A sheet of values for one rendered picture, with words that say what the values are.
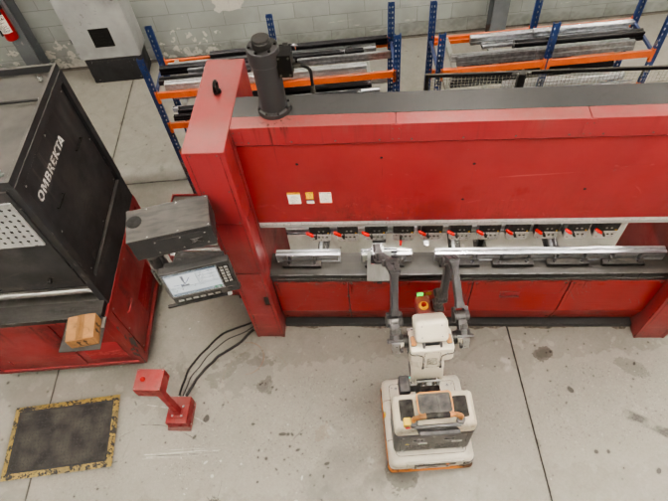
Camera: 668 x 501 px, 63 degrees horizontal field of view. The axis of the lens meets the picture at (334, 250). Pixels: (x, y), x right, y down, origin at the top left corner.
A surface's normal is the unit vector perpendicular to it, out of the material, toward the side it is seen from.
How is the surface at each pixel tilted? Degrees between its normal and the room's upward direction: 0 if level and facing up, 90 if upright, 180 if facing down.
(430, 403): 0
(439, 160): 90
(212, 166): 90
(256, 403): 0
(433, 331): 48
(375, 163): 90
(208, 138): 0
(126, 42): 90
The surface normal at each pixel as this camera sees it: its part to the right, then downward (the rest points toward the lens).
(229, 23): 0.05, 0.81
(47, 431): -0.07, -0.57
